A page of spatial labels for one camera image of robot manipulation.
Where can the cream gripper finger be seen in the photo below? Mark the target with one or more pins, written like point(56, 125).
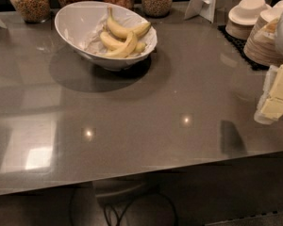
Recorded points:
point(270, 104)

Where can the yellow banana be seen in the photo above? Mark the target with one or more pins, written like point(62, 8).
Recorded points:
point(113, 44)
point(122, 32)
point(126, 49)

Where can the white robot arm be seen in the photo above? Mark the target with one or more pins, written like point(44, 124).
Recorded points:
point(279, 35)

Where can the white oval bowl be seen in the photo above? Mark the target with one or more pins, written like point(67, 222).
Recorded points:
point(81, 13)

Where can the front stack paper bowls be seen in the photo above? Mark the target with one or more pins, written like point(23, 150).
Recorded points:
point(260, 46)

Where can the stack paper bowls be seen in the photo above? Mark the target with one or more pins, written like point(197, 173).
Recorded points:
point(243, 17)
point(260, 46)

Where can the black rubber mat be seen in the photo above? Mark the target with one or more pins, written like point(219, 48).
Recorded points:
point(239, 45)

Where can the back stack paper bowls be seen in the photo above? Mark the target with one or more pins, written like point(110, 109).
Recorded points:
point(243, 17)

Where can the white folded card stand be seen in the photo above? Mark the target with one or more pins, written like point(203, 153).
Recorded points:
point(203, 8)

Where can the left glass cereal jar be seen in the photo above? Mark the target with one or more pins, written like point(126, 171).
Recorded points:
point(32, 11)

